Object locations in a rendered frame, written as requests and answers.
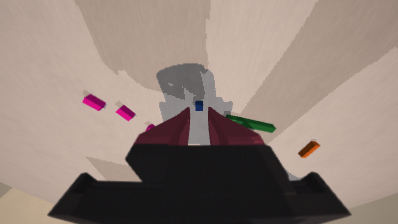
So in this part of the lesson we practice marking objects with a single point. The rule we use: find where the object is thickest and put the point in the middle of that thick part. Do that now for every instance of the green rod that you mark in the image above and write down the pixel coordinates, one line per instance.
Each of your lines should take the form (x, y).
(253, 124)

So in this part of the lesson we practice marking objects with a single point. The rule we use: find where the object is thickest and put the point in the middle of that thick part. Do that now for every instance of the small blue cube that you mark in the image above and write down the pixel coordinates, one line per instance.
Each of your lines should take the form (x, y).
(198, 105)

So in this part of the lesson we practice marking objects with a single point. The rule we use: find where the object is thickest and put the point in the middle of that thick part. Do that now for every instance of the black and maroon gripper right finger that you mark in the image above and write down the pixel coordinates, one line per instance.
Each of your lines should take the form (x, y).
(229, 131)

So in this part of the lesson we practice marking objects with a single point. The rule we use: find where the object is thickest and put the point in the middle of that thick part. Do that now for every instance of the orange rod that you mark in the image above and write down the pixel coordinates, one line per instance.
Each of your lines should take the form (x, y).
(308, 149)

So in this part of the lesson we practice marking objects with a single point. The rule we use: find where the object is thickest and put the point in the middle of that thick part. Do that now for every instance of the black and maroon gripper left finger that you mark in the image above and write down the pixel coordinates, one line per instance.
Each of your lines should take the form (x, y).
(168, 132)

